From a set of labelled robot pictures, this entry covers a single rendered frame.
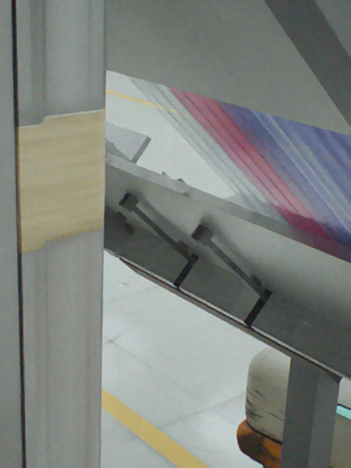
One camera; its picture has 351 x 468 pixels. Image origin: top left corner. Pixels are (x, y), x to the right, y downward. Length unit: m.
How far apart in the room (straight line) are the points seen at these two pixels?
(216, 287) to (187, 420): 1.09
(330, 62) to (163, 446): 1.65
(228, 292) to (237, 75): 0.49
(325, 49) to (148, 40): 0.21
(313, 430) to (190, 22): 1.01
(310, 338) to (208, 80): 0.41
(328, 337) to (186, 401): 1.25
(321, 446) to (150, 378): 0.81
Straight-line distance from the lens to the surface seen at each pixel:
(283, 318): 0.82
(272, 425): 1.67
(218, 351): 2.23
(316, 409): 1.31
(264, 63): 0.37
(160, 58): 0.44
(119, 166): 0.76
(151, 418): 1.95
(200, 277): 0.90
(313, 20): 0.22
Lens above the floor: 1.05
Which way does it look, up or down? 20 degrees down
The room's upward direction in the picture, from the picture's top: 3 degrees clockwise
